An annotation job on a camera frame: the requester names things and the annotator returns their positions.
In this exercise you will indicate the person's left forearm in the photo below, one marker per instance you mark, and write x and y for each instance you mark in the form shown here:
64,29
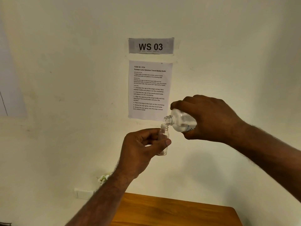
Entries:
101,202

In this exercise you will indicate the white instruction paper sheet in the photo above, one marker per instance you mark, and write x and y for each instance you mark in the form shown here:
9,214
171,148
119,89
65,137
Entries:
150,91

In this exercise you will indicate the white wall box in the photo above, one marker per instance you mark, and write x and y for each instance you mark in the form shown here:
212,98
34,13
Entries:
83,193

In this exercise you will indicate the person's right forearm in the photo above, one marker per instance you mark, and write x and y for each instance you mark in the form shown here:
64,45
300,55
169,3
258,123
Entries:
270,152

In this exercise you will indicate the person's left hand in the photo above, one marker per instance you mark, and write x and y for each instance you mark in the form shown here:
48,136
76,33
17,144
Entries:
136,152

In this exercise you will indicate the large clear solution bottle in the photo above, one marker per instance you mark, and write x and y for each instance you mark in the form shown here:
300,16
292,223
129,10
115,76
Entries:
182,122

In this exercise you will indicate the white potted flower plant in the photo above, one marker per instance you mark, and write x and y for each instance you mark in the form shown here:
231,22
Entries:
103,178

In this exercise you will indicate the small clear bottle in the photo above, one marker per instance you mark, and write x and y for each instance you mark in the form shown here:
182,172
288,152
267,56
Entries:
164,132

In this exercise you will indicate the person's right hand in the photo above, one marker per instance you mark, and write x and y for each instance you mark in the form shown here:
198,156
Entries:
211,120

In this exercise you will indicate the grey wall sign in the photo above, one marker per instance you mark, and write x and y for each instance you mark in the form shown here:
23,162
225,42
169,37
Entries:
151,46

